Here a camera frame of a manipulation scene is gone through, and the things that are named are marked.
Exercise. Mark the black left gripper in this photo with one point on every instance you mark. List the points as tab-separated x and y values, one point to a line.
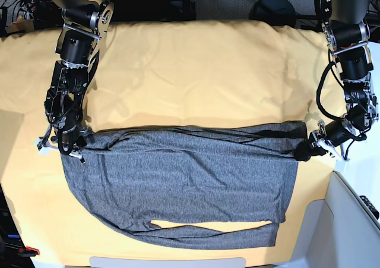
338	132

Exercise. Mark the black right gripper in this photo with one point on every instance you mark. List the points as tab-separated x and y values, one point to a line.
71	136

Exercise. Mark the grey long-sleeve T-shirt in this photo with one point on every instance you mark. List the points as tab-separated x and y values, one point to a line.
190	187

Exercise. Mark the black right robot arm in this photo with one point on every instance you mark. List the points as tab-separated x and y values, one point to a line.
79	47

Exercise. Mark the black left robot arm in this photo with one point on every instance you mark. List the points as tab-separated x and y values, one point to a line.
346	30

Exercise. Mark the yellow table cloth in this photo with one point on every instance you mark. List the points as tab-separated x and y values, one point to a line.
207	73

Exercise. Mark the red black clamp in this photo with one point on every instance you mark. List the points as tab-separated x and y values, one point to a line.
28	252

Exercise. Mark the black round chair base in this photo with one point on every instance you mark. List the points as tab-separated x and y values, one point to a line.
274	12

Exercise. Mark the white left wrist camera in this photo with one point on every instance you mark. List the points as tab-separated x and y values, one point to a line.
323	142

